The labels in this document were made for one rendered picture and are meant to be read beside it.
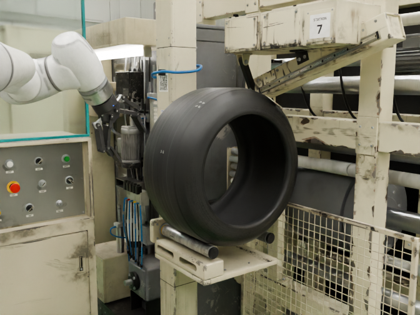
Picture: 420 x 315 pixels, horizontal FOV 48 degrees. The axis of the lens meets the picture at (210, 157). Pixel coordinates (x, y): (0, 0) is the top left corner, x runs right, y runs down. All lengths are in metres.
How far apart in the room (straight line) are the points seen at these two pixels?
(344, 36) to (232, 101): 0.43
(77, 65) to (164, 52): 0.75
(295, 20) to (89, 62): 0.81
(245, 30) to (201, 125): 0.56
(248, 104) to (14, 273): 1.21
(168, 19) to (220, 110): 0.54
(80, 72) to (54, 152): 0.90
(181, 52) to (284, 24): 0.44
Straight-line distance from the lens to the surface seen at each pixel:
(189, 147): 1.55
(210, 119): 1.58
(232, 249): 2.04
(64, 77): 1.33
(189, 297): 2.20
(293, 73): 1.95
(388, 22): 1.72
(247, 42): 1.97
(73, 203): 2.23
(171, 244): 1.92
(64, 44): 1.30
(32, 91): 1.33
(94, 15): 12.41
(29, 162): 2.14
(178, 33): 1.98
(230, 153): 2.30
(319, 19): 1.71
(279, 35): 1.84
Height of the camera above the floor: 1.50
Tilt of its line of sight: 9 degrees down
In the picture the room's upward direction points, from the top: straight up
